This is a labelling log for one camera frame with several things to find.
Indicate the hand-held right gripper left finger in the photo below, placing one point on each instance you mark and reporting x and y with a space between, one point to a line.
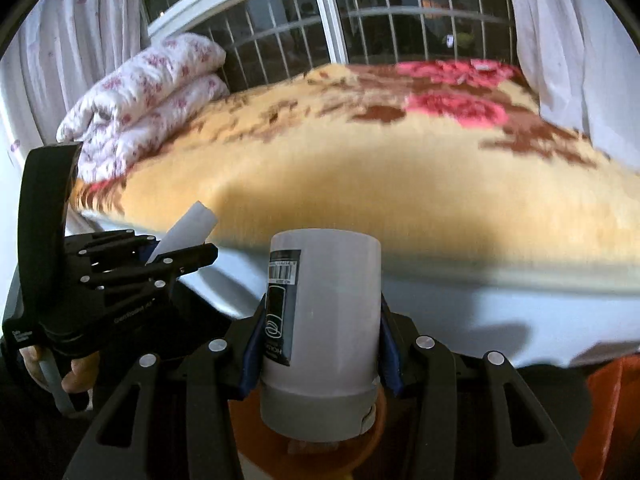
250 365

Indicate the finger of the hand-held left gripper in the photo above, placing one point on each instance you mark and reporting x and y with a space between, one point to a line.
185 260
110 246

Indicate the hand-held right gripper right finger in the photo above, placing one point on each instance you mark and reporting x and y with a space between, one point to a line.
390 355

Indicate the white plastic tube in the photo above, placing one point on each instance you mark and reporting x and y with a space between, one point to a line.
192 225

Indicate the white plastic bottle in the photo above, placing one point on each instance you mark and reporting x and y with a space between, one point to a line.
325 320

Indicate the person's left forearm black sleeve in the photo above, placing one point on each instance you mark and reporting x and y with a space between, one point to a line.
30 440

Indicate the person's left hand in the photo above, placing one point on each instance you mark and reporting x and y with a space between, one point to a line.
82 372

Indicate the folded floral quilt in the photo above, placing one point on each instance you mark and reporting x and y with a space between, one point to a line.
145 100

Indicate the yellow floral plush blanket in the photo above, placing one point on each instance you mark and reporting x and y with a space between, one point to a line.
375 170

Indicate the pink floral curtain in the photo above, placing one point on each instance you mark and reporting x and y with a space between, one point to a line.
75 35

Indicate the white framed barred window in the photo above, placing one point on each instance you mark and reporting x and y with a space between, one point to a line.
320 10

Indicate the plain white curtain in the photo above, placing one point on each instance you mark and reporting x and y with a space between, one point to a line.
575 50

